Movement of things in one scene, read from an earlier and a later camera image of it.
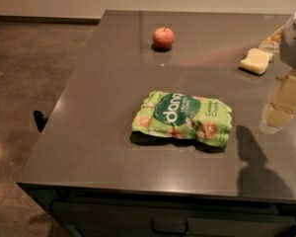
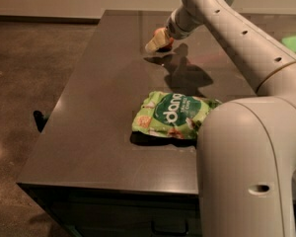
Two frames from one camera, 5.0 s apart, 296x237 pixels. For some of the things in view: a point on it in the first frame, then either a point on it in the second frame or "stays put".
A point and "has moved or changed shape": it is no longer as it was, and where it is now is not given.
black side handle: (39, 118) stays put
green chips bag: (206, 119) stays put
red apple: (163, 38) has moved or changed shape
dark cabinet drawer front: (180, 218) stays put
